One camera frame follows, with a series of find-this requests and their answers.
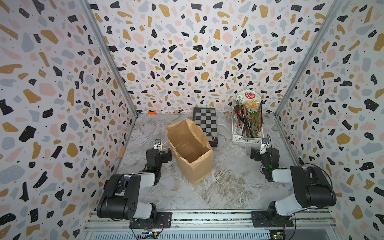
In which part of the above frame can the brown paper bag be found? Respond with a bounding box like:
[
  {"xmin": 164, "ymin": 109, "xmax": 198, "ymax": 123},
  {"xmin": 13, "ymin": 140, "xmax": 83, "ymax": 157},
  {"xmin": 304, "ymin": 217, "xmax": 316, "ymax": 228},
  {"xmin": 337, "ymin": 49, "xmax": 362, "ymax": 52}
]
[{"xmin": 166, "ymin": 119, "xmax": 213, "ymax": 185}]

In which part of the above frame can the large white yellow snack packet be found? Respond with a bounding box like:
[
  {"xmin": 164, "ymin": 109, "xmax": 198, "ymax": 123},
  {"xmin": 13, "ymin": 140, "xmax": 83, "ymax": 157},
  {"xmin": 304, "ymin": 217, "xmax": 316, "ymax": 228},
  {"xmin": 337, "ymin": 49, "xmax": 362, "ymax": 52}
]
[{"xmin": 234, "ymin": 90, "xmax": 263, "ymax": 138}]

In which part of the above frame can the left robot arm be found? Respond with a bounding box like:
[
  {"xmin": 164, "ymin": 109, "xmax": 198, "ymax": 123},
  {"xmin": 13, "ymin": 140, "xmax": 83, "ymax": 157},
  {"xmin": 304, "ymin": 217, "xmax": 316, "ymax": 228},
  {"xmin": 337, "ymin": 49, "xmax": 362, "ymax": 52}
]
[{"xmin": 96, "ymin": 148, "xmax": 172, "ymax": 222}]

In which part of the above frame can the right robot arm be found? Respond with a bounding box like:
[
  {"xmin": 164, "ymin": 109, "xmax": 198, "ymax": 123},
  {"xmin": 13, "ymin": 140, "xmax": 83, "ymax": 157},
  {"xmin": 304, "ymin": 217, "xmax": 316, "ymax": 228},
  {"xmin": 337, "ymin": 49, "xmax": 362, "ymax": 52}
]
[{"xmin": 250, "ymin": 146, "xmax": 337, "ymax": 224}]

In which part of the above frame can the white perforated plastic basket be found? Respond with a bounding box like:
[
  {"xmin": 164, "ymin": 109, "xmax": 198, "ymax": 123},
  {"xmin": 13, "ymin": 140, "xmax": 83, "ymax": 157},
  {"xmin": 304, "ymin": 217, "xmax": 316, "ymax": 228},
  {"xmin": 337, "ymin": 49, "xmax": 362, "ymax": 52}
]
[{"xmin": 231, "ymin": 113, "xmax": 264, "ymax": 145}]

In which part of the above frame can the black white chessboard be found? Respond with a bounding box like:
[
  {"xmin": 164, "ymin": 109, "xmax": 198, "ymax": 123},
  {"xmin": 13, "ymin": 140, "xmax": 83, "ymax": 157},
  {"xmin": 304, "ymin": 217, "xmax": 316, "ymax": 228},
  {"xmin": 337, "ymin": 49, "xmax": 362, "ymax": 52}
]
[{"xmin": 193, "ymin": 108, "xmax": 218, "ymax": 147}]

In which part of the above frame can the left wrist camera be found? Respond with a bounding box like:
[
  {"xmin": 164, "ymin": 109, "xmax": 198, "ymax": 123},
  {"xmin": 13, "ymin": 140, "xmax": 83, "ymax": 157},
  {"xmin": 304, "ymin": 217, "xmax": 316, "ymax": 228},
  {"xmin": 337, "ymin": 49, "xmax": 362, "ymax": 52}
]
[{"xmin": 154, "ymin": 139, "xmax": 162, "ymax": 150}]

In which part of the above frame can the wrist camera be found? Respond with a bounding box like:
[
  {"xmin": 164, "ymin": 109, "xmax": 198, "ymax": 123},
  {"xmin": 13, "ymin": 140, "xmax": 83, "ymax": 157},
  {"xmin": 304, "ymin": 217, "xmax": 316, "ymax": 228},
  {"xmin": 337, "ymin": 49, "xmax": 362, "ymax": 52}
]
[
  {"xmin": 154, "ymin": 139, "xmax": 162, "ymax": 150},
  {"xmin": 260, "ymin": 138, "xmax": 270, "ymax": 154}
]

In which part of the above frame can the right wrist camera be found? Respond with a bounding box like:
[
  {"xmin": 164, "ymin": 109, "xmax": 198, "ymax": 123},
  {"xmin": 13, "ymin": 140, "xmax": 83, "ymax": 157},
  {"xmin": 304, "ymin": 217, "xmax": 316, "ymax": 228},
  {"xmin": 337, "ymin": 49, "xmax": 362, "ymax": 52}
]
[{"xmin": 260, "ymin": 138, "xmax": 270, "ymax": 154}]

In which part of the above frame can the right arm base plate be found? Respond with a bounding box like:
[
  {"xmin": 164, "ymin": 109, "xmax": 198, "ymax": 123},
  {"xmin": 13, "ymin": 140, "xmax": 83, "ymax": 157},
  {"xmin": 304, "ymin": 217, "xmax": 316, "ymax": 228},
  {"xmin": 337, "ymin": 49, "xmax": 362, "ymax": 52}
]
[{"xmin": 251, "ymin": 211, "xmax": 294, "ymax": 228}]

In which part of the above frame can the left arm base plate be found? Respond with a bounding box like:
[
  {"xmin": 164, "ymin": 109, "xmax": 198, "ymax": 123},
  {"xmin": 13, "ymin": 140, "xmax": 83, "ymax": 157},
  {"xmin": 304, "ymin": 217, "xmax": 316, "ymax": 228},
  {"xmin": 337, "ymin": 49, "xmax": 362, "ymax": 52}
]
[{"xmin": 130, "ymin": 212, "xmax": 173, "ymax": 229}]

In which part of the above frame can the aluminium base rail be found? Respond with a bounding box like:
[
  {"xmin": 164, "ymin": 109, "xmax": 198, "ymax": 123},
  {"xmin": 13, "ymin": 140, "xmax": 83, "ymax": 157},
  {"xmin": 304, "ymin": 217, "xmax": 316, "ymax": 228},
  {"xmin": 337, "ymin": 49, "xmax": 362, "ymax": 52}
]
[{"xmin": 85, "ymin": 209, "xmax": 342, "ymax": 240}]

